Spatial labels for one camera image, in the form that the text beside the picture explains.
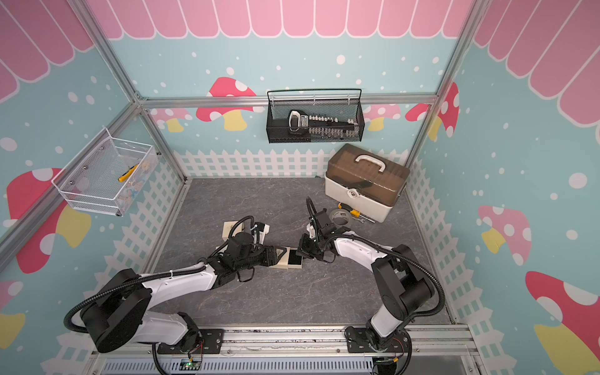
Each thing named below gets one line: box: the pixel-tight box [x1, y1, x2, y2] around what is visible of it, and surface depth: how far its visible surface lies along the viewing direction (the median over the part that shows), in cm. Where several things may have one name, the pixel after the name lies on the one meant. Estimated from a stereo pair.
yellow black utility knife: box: [117, 163, 140, 183], surface depth 77 cm
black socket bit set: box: [287, 109, 361, 139], surface depth 91 cm
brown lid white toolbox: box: [324, 142, 411, 224], surface depth 98 cm
